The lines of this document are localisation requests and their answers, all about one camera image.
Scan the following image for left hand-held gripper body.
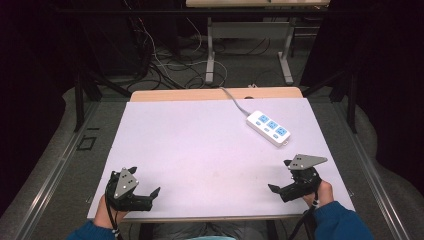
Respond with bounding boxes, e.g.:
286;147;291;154
104;167;154;213

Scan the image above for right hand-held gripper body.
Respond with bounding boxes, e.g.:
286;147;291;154
279;153;328;203

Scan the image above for person's right hand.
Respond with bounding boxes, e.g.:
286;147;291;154
302;180;334;208

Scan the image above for person's left hand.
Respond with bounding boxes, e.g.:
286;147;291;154
94;196;129;230

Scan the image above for white power strip blue sockets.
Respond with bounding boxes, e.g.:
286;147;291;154
246;110;291;148

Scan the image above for white table cover board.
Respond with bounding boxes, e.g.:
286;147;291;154
86;97;356;221

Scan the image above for person's grey trouser lap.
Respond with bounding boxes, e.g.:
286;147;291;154
146;221;268;240

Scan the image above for black metal stand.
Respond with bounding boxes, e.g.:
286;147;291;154
301;64;359;134
73;64;132;133

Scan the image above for wooden table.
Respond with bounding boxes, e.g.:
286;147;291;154
129;86;304;103

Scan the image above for dark curtain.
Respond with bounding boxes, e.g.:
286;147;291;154
299;0;424;198
0;0;81;214

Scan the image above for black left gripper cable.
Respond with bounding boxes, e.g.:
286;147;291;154
104;191;124;240

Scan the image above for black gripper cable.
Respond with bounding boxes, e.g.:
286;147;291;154
104;191;124;240
288;196;319;240

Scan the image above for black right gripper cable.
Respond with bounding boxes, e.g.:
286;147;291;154
288;196;319;240

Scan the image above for silver floor rail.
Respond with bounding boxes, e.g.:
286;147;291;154
333;99;413;240
13;101;101;240

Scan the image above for grey power strip cable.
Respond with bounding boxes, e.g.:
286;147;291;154
219;86;252;117

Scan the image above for bundle of floor cables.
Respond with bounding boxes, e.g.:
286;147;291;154
123;0;274;91

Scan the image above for white metal desk frame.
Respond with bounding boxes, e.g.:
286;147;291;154
185;0;332;86

